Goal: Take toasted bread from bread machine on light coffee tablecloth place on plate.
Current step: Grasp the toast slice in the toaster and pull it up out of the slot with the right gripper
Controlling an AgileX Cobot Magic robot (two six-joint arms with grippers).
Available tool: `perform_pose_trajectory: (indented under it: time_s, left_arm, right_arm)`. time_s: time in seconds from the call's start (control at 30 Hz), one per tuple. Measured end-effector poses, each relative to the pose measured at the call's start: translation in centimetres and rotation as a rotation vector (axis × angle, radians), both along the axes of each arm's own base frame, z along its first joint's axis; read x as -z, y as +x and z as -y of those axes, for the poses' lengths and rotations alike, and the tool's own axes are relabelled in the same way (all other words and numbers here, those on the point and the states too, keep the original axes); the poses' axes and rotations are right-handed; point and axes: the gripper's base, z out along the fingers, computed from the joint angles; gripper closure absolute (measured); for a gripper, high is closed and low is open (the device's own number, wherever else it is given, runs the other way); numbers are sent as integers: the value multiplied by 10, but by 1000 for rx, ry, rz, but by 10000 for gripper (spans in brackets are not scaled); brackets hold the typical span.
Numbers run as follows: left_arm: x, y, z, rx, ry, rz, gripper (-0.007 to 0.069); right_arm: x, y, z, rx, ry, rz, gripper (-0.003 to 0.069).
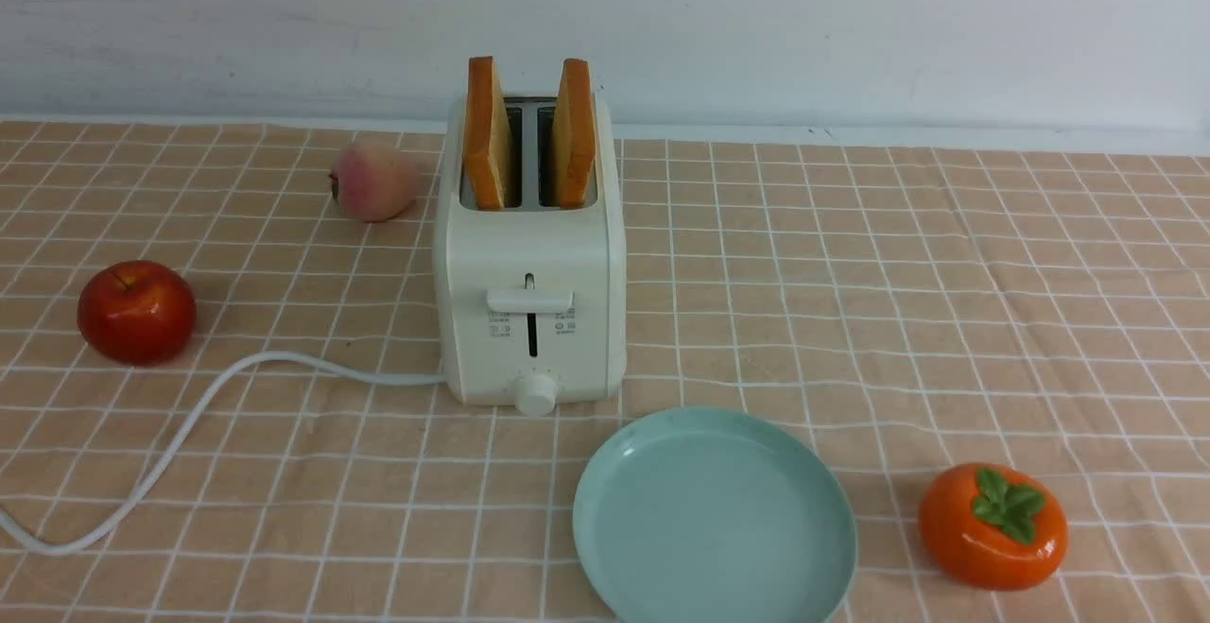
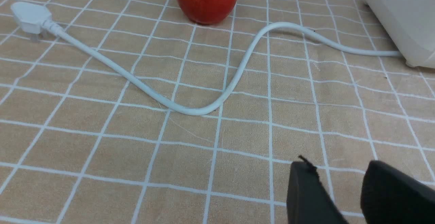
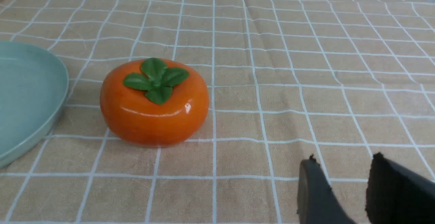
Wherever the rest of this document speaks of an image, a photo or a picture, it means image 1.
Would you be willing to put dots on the toast slice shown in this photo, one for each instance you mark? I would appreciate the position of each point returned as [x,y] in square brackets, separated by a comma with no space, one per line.
[486,140]
[574,139]

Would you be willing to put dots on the white two-slot toaster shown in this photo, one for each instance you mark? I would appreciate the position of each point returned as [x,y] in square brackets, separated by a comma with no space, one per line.
[532,300]

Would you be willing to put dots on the pink peach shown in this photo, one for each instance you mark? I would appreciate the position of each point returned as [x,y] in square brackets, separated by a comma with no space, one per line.
[373,182]

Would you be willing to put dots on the light blue round plate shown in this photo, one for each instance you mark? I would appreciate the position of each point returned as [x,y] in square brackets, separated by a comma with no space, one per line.
[698,514]

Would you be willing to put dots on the checkered orange tablecloth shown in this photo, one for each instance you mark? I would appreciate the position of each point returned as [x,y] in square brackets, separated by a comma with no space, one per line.
[900,309]

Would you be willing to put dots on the orange persimmon with leaves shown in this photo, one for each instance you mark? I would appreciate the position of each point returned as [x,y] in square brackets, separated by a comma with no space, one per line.
[992,527]

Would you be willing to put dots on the red apple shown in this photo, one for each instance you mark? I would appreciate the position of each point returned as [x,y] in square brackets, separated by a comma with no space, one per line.
[137,313]

